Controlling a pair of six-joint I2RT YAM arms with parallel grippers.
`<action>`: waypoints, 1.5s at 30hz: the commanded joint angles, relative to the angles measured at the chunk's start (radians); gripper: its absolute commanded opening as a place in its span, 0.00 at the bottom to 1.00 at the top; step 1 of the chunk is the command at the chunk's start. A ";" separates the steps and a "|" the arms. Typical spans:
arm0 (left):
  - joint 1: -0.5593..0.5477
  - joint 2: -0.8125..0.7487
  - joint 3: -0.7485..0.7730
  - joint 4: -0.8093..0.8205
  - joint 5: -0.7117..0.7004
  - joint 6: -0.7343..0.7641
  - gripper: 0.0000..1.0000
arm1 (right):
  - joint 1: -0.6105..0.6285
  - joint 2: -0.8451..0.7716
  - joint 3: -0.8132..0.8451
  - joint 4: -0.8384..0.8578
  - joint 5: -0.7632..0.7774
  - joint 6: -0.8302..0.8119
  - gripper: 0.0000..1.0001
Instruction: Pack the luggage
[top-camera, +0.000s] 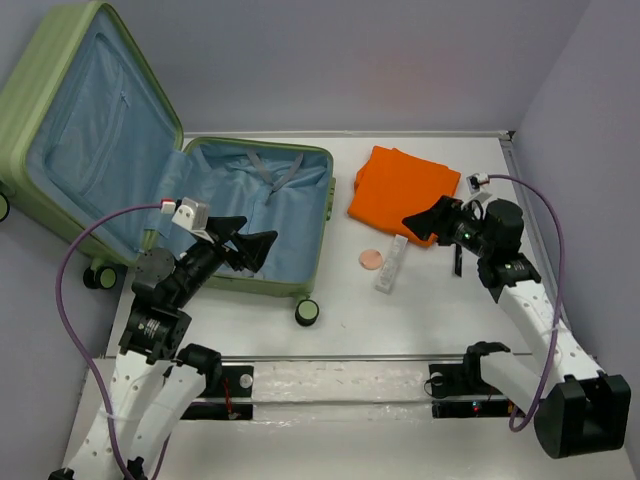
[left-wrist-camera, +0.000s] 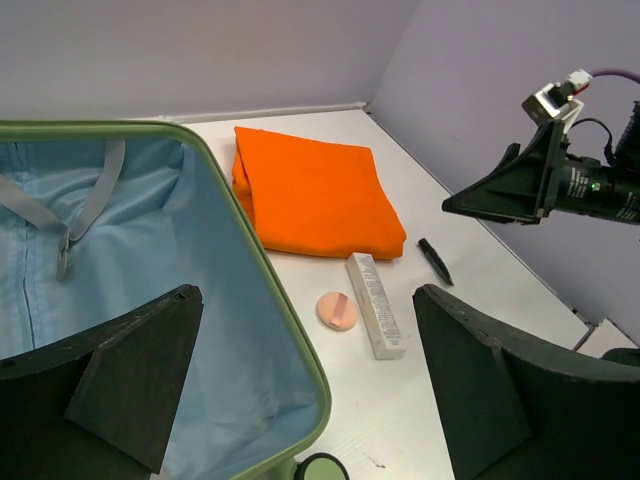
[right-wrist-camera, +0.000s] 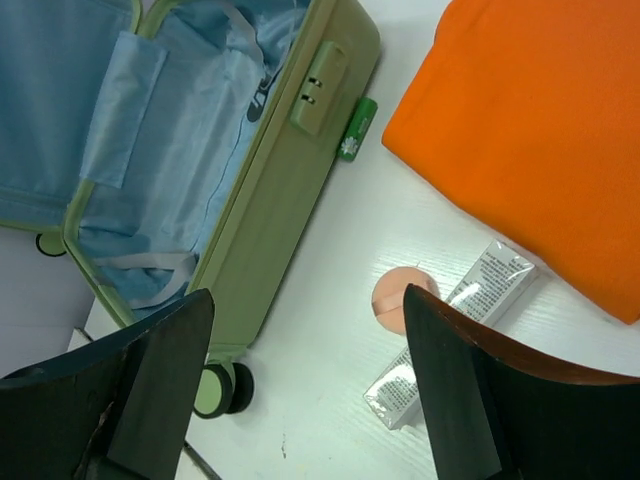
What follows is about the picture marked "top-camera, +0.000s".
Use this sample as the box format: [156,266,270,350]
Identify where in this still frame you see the round pink compact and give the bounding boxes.
[359,249,384,270]

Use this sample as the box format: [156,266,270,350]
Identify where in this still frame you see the black comb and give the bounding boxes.
[454,245,463,278]

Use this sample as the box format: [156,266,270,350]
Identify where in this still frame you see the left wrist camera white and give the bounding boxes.
[171,197,209,238]

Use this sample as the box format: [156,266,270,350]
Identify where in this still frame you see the aluminium rail front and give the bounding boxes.
[222,353,463,364]

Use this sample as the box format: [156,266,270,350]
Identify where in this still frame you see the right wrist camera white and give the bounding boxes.
[466,173,492,204]

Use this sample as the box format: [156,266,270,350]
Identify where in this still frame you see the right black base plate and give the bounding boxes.
[423,363,514,419]

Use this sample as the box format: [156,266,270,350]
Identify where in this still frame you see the orange cloth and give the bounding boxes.
[347,146,461,248]

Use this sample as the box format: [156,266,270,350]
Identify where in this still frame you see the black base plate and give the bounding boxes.
[181,364,254,421]
[423,363,514,419]

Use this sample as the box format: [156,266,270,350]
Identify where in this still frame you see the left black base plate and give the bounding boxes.
[181,364,254,421]

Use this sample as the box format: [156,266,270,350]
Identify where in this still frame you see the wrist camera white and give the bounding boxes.
[466,173,492,204]
[171,197,209,238]

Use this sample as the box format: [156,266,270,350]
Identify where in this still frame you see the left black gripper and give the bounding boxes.
[173,214,279,305]

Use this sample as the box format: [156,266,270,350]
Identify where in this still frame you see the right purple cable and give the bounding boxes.
[487,173,567,433]

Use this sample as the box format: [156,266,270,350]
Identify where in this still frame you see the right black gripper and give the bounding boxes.
[400,195,493,258]

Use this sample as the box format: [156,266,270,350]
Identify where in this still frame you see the green hard-shell suitcase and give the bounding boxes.
[1,1,335,326]

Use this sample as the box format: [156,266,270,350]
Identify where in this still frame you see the white toothpaste tube box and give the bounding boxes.
[374,235,408,294]

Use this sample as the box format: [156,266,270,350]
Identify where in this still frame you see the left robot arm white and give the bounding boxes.
[50,214,278,479]

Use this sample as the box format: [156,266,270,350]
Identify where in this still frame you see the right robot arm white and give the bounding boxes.
[402,196,631,459]

